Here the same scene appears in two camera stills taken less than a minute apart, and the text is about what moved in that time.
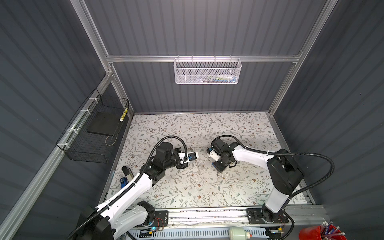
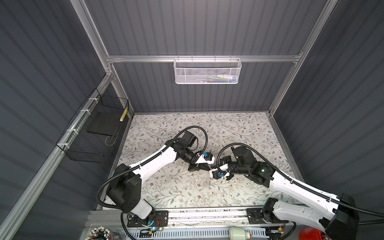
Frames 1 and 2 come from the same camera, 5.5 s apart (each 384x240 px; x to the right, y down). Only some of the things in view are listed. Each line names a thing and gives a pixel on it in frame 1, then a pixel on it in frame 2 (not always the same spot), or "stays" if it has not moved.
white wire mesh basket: (204, 71) stays
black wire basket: (90, 136) stays
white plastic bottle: (238, 233) stays
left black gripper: (181, 166) -> (197, 167)
